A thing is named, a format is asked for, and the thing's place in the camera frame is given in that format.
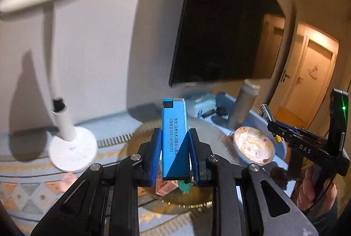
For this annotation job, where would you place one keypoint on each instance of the white desk lamp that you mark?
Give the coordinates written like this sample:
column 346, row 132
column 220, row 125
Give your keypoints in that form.
column 64, row 126

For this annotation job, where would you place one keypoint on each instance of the blue lighter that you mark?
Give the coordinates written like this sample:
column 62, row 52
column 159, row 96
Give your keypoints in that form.
column 172, row 142

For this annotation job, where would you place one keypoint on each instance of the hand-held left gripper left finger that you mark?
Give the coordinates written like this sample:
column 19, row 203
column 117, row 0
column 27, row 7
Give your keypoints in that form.
column 155, row 159

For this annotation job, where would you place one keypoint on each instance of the small silver metal cylinder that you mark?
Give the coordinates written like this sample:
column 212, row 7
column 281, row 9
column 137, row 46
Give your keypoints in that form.
column 267, row 112

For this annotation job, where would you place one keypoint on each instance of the blue container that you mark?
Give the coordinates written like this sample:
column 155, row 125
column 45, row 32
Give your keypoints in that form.
column 223, row 98

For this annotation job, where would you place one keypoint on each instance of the pink translucent block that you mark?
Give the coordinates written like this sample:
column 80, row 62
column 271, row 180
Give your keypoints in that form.
column 166, row 188

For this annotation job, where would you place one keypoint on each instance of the teal green toy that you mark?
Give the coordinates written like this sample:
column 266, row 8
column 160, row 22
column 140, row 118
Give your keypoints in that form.
column 185, row 187

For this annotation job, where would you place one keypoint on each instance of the wooden door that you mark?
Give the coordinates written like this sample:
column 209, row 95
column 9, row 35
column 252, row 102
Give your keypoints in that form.
column 312, row 74

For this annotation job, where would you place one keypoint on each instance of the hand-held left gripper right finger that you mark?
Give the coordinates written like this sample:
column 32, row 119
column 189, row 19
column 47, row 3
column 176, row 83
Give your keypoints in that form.
column 192, row 159

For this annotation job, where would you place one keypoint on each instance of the black television screen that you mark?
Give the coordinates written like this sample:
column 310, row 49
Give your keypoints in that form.
column 219, row 19

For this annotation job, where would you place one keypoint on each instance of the patterned table mat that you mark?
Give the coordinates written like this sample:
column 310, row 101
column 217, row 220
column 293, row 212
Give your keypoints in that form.
column 27, row 192

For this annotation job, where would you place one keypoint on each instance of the white blue tissue pack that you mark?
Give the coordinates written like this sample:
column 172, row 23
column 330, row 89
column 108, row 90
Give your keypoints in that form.
column 201, row 105

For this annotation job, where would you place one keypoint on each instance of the beige thermos tumbler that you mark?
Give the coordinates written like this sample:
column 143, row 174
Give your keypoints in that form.
column 242, row 107

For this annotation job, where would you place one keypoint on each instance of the person's right hand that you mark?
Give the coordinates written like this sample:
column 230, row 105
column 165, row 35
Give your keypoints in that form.
column 304, row 195

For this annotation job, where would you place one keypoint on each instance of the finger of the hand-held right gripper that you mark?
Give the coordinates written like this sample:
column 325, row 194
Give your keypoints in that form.
column 296, row 140
column 290, row 128

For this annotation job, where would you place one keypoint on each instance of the person's right forearm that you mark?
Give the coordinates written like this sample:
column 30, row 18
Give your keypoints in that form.
column 334, row 222

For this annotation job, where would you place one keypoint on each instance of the pink floral plate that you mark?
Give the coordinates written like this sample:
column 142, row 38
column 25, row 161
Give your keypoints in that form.
column 253, row 144

